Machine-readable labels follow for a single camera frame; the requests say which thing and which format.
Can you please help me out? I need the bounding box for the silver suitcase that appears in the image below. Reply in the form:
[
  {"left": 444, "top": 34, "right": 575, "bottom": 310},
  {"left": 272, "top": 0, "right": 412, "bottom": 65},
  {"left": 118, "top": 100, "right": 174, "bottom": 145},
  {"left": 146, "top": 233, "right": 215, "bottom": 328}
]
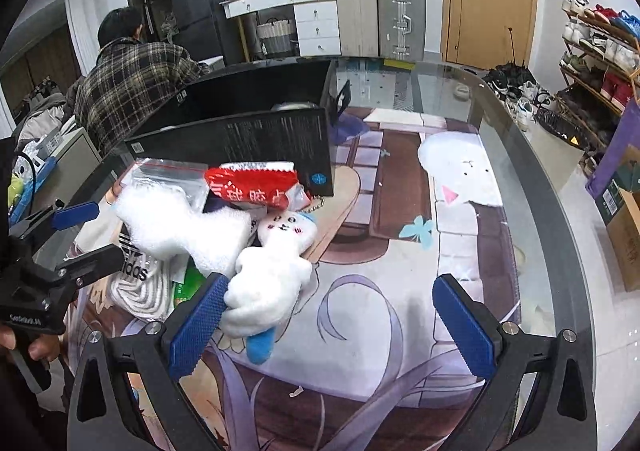
[{"left": 377, "top": 0, "right": 427, "bottom": 59}]

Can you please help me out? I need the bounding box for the grey cabinet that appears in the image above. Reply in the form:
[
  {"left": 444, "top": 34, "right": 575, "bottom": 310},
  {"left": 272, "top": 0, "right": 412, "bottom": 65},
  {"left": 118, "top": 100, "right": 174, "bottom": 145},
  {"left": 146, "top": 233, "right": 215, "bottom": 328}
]
[{"left": 30, "top": 126, "right": 108, "bottom": 212}]

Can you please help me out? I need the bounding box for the black umbrella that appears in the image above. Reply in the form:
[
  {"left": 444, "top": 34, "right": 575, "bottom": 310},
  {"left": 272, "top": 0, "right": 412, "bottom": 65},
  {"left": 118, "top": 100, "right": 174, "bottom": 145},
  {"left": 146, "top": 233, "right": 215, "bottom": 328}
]
[{"left": 482, "top": 26, "right": 531, "bottom": 87}]

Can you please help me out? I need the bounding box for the purple bag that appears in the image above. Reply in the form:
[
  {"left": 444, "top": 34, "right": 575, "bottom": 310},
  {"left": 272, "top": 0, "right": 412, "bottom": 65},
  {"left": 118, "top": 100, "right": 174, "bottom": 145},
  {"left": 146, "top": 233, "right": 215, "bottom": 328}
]
[{"left": 585, "top": 98, "right": 640, "bottom": 199}]

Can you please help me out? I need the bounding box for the black cardboard box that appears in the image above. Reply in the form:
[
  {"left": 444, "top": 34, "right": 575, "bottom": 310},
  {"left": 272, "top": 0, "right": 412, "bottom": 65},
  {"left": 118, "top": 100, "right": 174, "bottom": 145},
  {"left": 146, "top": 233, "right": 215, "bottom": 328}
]
[{"left": 122, "top": 58, "right": 353, "bottom": 197}]

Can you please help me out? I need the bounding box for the white cloth bag black logo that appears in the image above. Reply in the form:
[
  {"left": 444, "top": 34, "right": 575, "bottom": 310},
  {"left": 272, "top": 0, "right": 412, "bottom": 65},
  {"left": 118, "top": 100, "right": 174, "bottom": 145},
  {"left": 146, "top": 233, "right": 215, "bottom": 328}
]
[{"left": 107, "top": 231, "right": 186, "bottom": 322}]

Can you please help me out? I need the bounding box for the pile of clothes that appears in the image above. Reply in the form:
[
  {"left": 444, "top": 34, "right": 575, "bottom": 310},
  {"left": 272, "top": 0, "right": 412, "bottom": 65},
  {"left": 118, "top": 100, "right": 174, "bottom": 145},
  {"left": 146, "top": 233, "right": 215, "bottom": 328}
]
[{"left": 12, "top": 76, "right": 81, "bottom": 142}]

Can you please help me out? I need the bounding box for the woven basket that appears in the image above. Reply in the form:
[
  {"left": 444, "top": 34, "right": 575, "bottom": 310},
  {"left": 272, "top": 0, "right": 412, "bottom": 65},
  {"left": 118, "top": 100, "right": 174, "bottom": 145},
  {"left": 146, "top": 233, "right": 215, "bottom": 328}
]
[{"left": 256, "top": 18, "right": 296, "bottom": 57}]

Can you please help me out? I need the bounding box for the white plush toy keychain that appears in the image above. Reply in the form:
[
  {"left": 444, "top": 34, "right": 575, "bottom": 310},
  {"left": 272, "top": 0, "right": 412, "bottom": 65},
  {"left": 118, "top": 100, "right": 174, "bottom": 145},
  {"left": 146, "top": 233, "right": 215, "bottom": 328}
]
[{"left": 221, "top": 211, "right": 319, "bottom": 366}]

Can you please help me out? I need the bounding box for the beige suitcase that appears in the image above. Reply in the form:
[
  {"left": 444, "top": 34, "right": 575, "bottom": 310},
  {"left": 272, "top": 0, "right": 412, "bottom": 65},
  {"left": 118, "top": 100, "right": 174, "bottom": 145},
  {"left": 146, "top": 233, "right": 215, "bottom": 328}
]
[{"left": 334, "top": 0, "right": 381, "bottom": 58}]

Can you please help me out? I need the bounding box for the person's left hand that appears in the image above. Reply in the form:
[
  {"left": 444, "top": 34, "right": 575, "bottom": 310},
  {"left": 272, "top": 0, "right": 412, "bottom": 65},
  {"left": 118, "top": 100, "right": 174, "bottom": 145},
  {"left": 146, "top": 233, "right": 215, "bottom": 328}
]
[{"left": 0, "top": 328, "right": 63, "bottom": 364}]

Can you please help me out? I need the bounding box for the red and white packet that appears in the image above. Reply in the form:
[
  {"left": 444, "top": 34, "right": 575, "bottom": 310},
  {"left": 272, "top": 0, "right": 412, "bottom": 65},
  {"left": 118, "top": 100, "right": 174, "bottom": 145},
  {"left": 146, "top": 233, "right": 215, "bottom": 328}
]
[{"left": 204, "top": 161, "right": 313, "bottom": 212}]

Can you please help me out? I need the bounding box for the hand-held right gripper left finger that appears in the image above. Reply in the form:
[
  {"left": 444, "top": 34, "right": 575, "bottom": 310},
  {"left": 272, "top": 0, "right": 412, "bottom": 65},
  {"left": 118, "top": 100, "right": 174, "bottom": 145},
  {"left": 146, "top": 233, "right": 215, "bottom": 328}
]
[{"left": 67, "top": 272, "right": 236, "bottom": 451}]

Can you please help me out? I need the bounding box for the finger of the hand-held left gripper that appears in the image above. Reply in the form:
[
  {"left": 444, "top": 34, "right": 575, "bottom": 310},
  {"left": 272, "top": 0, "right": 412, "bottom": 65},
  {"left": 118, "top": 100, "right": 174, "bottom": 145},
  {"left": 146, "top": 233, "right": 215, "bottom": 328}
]
[
  {"left": 32, "top": 245, "right": 126, "bottom": 297},
  {"left": 10, "top": 201, "right": 113, "bottom": 252}
]

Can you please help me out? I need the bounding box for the brown cardboard box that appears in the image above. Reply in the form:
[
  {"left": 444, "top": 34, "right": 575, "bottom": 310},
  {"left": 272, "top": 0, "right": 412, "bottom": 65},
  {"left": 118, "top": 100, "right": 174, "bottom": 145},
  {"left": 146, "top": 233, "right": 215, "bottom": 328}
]
[{"left": 605, "top": 191, "right": 640, "bottom": 292}]

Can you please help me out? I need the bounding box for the clear zip bag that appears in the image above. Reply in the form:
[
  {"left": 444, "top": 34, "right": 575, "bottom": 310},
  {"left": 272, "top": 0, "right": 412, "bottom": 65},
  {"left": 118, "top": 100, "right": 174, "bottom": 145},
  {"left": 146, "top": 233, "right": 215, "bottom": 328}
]
[{"left": 112, "top": 157, "right": 211, "bottom": 212}]

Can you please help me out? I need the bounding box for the pile of shoes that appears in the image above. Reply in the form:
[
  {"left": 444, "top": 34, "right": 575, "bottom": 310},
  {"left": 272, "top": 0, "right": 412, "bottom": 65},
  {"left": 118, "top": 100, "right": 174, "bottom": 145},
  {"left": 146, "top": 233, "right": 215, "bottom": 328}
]
[{"left": 482, "top": 64, "right": 556, "bottom": 132}]

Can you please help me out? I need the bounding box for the white dresser desk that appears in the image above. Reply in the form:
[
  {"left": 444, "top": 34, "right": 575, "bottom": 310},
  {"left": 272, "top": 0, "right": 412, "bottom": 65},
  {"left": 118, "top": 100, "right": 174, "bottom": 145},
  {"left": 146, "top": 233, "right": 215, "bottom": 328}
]
[{"left": 220, "top": 0, "right": 343, "bottom": 63}]

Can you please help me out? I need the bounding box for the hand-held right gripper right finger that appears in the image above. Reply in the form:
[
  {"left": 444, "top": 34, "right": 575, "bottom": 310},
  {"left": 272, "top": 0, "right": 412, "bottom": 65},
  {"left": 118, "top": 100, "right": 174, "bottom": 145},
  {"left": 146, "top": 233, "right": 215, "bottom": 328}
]
[{"left": 432, "top": 273, "right": 598, "bottom": 451}]

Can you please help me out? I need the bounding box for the wooden shoe rack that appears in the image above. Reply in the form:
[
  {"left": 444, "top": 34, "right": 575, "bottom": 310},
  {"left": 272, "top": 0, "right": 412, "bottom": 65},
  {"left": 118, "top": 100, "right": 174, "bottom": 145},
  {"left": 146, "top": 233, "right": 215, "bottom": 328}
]
[{"left": 555, "top": 0, "right": 640, "bottom": 152}]

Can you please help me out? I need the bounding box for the dark green box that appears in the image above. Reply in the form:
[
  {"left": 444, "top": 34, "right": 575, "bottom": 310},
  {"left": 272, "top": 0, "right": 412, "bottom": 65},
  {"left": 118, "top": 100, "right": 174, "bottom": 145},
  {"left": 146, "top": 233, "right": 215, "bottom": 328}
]
[{"left": 595, "top": 178, "right": 631, "bottom": 227}]

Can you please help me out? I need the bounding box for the white foam piece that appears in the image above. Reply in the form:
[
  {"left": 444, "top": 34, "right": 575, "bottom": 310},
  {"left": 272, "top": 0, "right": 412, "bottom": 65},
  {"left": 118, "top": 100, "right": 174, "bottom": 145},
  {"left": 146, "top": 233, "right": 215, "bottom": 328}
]
[{"left": 114, "top": 178, "right": 253, "bottom": 277}]

